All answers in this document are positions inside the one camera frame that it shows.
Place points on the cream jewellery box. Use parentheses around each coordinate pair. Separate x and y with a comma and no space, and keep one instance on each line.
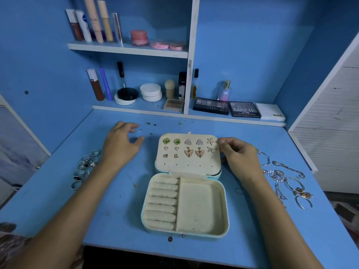
(196,213)

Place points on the pink flat compact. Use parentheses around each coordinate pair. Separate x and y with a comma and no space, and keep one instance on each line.
(178,47)
(160,46)

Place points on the beige makeup sponge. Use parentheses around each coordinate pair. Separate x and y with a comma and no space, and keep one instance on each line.
(170,88)

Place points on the person's left hand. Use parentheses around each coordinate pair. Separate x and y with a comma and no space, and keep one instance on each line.
(120,147)

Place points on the black makeup brush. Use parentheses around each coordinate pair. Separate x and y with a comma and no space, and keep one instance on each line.
(121,74)

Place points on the person's right forearm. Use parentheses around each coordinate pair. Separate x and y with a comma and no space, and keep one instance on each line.
(283,232)

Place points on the small pink perfume bottle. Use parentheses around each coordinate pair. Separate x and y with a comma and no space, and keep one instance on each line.
(224,92)

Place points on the short beige cosmetic tube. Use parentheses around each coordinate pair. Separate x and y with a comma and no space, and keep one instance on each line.
(105,20)

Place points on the small silver stud earring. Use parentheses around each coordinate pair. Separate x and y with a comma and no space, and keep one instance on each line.
(211,141)
(212,149)

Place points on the person's left forearm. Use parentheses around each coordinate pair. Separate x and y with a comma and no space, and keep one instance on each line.
(61,221)

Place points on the white bowl black inside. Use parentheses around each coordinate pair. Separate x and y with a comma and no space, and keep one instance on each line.
(127,94)

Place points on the dark eyeshadow palette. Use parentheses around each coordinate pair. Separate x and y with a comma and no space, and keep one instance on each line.
(211,105)

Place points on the black cosmetic bottle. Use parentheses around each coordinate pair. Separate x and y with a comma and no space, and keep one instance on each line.
(182,85)

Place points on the white flat box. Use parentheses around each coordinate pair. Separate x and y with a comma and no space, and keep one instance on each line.
(270,112)

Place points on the white shelf unit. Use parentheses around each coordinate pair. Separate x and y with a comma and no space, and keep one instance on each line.
(193,30)

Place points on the square brown powder compact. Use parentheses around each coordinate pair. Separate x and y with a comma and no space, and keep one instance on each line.
(173,105)

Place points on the tall beige cosmetic tube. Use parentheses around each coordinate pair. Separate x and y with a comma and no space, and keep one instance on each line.
(93,19)

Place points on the pink round jar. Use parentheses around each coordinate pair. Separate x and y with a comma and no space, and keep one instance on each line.
(139,37)

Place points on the white framed marbled panel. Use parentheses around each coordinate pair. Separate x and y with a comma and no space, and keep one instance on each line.
(17,148)

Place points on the white slatted cabinet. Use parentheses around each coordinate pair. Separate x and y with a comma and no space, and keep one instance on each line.
(334,137)

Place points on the pile of small earrings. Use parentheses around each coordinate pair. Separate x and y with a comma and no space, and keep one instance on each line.
(148,124)

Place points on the blue cosmetic tube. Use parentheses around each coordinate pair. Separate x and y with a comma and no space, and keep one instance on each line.
(105,84)

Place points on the pile of silver rings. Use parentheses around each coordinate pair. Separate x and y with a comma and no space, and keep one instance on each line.
(84,164)

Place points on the black lettered eyeshadow palette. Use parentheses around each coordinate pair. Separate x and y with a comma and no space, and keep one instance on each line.
(244,109)

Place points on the brown lipstick tube white cap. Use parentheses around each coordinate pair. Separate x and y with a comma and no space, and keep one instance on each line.
(96,85)

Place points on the thin dark cosmetic bottle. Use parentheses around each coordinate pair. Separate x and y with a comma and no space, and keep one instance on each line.
(195,84)

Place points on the white round cream jar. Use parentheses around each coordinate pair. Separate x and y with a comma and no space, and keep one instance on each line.
(151,92)

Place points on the white tube blue label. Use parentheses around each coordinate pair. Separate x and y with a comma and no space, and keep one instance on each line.
(84,26)

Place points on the person's right hand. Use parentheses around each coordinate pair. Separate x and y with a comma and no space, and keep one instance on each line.
(241,160)

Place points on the green stud earring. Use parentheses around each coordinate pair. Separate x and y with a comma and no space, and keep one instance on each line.
(166,141)
(177,141)

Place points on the gold dangling earring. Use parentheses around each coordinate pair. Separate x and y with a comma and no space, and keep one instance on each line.
(188,151)
(199,152)

